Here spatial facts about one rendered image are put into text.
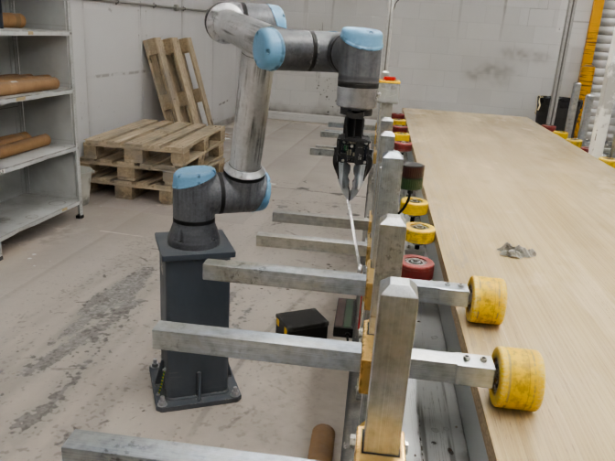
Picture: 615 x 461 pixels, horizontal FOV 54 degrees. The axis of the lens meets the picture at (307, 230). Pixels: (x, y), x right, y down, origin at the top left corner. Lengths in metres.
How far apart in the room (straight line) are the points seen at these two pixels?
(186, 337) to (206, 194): 1.31
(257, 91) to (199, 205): 0.44
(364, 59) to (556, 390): 0.75
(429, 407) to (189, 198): 1.15
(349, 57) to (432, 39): 7.88
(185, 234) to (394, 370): 1.64
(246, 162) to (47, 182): 2.70
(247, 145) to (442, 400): 1.11
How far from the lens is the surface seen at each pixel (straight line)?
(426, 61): 9.20
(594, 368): 1.05
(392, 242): 0.80
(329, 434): 2.15
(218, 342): 0.85
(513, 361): 0.84
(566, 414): 0.91
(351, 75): 1.32
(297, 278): 1.06
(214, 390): 2.41
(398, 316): 0.56
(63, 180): 4.57
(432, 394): 1.41
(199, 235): 2.16
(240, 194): 2.16
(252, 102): 2.03
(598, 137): 3.03
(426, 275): 1.30
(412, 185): 1.28
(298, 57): 1.39
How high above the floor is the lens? 1.37
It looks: 18 degrees down
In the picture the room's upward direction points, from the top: 4 degrees clockwise
